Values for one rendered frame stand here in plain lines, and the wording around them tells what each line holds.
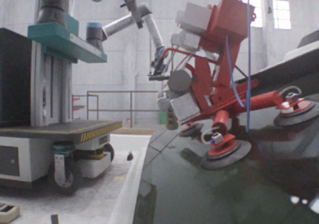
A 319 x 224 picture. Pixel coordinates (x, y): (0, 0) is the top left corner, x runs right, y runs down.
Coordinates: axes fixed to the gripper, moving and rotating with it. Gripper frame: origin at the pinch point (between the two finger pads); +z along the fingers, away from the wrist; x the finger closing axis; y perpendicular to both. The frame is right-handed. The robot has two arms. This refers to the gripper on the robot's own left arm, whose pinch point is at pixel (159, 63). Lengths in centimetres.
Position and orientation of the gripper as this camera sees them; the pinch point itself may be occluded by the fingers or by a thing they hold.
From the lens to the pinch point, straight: 144.3
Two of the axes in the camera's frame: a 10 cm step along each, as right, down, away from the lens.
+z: 0.2, 0.0, -10.0
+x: 9.5, 3.0, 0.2
